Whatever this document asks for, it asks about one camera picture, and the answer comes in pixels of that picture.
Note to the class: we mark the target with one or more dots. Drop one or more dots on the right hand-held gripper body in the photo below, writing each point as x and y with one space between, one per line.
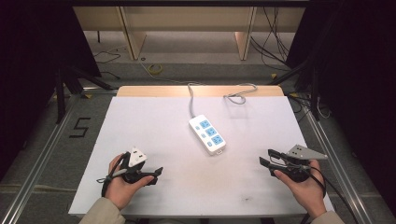
303 152

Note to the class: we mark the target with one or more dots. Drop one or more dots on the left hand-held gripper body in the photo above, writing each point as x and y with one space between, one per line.
137 157

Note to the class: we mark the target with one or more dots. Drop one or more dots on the person's left hand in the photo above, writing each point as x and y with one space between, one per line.
120 191

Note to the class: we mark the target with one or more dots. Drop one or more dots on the person's right hand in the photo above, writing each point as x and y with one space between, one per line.
308 193

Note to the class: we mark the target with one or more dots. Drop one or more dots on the white table mat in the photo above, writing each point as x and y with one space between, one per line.
155 140

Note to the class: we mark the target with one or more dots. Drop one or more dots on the black metal stand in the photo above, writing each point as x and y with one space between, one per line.
315 99
60 93

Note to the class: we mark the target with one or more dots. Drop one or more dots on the white power strip blue sockets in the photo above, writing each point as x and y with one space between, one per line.
205 135

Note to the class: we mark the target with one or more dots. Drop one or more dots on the yellow tape roll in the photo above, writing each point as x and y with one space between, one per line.
161 69

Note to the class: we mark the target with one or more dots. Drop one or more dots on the dark curtain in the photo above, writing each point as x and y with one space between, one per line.
31 62
358 77

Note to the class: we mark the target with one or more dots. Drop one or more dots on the beige wooden desk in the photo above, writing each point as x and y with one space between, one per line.
186 18

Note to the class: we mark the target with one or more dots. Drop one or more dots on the aluminium floor rail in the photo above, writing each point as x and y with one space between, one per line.
40 161
342 174

